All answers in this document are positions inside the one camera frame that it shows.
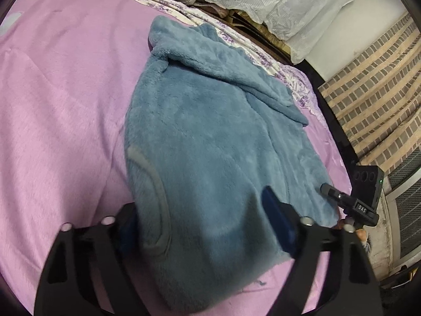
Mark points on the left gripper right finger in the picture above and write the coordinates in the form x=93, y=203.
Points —
x=349, y=287

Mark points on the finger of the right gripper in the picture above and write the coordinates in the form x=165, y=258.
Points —
x=342, y=199

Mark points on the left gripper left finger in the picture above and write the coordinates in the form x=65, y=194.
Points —
x=85, y=272

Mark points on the blue fleece garment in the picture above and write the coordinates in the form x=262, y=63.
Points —
x=205, y=132

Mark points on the person's right hand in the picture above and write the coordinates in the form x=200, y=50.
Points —
x=347, y=224

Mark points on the purple floral bed sheet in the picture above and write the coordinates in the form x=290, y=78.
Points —
x=293, y=78

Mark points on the brown woven bamboo mat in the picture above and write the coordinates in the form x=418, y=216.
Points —
x=243, y=24

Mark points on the pink bed blanket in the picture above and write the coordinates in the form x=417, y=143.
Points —
x=68, y=69

